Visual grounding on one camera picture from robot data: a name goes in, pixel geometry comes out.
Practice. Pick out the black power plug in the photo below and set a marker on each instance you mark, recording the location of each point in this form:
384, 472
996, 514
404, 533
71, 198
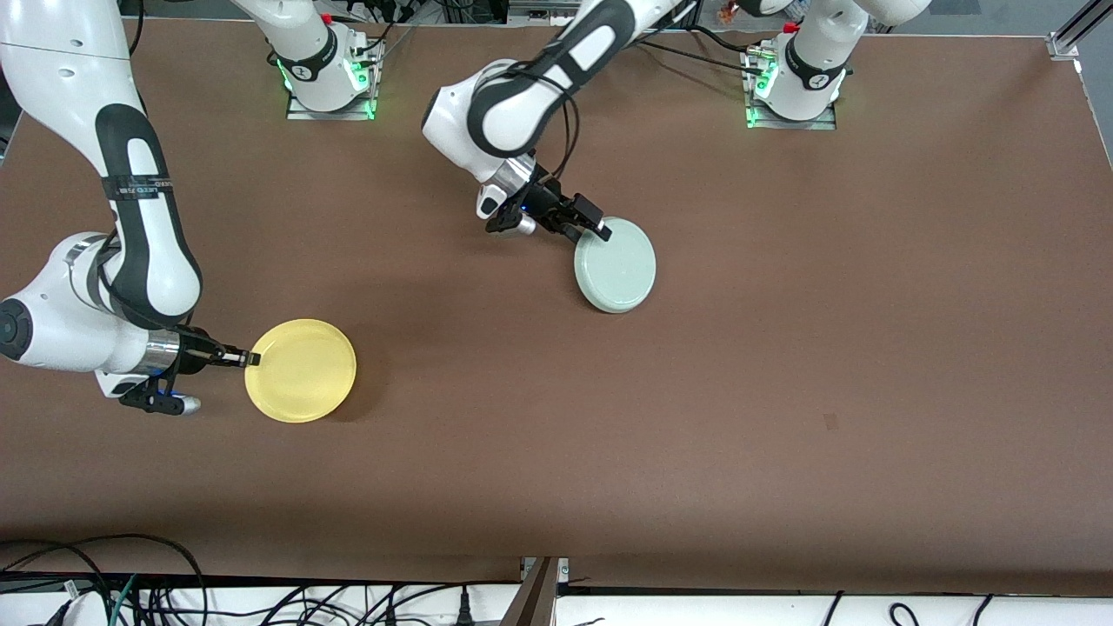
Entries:
465, 609

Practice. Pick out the aluminium corner bracket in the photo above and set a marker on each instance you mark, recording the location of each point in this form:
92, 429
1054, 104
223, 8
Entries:
1063, 45

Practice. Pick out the orange object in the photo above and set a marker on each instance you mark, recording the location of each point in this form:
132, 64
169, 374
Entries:
729, 12

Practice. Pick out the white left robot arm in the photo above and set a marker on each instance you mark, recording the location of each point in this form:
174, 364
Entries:
452, 122

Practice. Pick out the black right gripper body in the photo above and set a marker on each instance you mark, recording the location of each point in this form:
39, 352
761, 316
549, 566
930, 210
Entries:
193, 350

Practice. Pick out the brown table cover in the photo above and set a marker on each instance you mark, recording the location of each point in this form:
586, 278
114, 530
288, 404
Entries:
556, 452

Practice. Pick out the white ledge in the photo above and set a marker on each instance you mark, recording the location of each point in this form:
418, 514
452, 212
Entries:
696, 613

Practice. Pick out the grey metal box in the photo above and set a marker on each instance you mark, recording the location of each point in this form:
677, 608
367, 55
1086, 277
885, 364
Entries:
543, 12

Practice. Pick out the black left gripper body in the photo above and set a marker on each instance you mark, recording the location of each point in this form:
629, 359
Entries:
546, 202

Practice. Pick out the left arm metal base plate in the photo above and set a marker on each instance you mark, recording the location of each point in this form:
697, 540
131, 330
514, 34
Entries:
791, 123

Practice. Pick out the yellow round plate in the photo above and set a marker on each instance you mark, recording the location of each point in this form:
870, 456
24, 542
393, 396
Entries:
300, 371

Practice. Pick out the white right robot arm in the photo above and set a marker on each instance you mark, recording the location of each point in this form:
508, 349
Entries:
52, 330

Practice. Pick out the aluminium profile beam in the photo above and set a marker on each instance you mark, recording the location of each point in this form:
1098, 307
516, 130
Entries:
532, 600

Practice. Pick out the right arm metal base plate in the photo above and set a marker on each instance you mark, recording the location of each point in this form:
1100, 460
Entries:
330, 115

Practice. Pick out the pale green round plate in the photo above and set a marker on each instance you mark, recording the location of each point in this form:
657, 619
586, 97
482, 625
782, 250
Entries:
615, 265

